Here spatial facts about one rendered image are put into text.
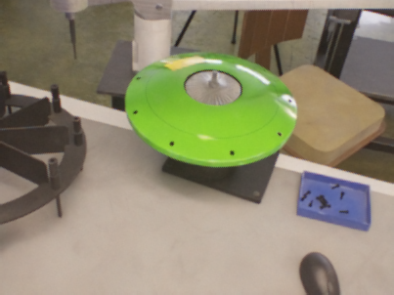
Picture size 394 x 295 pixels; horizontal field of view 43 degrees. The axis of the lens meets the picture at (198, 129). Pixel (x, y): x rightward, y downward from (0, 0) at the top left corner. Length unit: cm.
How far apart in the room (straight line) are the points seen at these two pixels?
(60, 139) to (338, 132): 95
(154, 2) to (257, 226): 46
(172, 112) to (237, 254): 26
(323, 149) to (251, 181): 60
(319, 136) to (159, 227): 81
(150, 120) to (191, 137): 8
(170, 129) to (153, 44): 46
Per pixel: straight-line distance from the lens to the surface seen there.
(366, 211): 100
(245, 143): 83
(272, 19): 173
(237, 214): 93
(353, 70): 256
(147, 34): 125
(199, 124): 83
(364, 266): 93
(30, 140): 94
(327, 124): 164
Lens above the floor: 163
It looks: 42 degrees down
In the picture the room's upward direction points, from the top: 6 degrees clockwise
